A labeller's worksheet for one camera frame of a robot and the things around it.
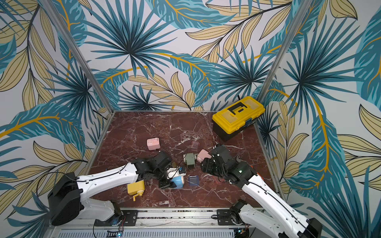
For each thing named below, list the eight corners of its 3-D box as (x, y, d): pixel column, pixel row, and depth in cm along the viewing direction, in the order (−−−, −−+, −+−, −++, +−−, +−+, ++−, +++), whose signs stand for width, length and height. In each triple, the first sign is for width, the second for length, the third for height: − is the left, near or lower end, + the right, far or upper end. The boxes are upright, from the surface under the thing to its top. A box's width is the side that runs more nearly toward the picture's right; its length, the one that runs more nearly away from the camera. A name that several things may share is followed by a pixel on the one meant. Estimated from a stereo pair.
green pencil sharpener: (188, 170, 91) (188, 166, 87) (183, 158, 96) (183, 154, 92) (198, 165, 93) (199, 162, 88) (193, 154, 97) (193, 150, 93)
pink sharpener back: (149, 150, 99) (147, 145, 94) (149, 144, 102) (146, 139, 96) (160, 148, 100) (159, 143, 95) (160, 142, 103) (158, 137, 98)
